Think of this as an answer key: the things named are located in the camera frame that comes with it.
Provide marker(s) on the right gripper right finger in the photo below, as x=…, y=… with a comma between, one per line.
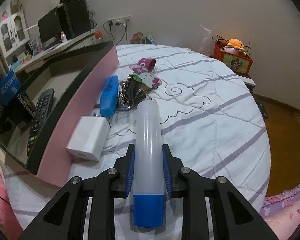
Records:
x=175, y=187

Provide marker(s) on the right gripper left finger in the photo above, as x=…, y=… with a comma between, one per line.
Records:
x=125, y=169

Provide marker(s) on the translucent tube blue cap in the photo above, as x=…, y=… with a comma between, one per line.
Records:
x=148, y=185

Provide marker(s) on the blue highlighter marker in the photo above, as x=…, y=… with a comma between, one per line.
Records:
x=109, y=96

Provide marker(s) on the key bunch with charms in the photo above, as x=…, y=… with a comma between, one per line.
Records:
x=135, y=88

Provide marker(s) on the pink black storage box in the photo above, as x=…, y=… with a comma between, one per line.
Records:
x=77, y=78

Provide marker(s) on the blue steel cup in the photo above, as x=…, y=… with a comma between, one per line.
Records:
x=14, y=101

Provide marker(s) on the white power adapter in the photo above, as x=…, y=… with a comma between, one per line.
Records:
x=89, y=137

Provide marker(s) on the white quilted bed cover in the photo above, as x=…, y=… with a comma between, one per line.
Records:
x=209, y=119

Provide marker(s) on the black remote control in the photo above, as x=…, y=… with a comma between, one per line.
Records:
x=43, y=109

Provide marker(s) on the red toy box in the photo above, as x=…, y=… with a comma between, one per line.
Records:
x=239, y=64

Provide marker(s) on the clear plastic bag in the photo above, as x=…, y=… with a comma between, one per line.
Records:
x=206, y=41

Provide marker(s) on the pink blanket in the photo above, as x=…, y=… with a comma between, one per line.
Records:
x=8, y=222

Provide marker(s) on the snack bags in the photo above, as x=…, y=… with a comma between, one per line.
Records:
x=140, y=38

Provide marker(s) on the orange plush toy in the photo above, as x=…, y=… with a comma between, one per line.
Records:
x=235, y=46

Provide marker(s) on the white desk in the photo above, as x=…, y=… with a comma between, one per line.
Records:
x=54, y=50

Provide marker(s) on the pink white bottle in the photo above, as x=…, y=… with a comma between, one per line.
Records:
x=63, y=37

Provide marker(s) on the black computer tower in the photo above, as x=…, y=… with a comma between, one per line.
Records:
x=74, y=18

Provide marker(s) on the black computer monitor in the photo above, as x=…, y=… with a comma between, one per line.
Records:
x=50, y=29

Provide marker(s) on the white glass-door cabinet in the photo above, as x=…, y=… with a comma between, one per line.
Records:
x=13, y=33

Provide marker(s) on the wall power socket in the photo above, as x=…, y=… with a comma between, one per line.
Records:
x=120, y=22

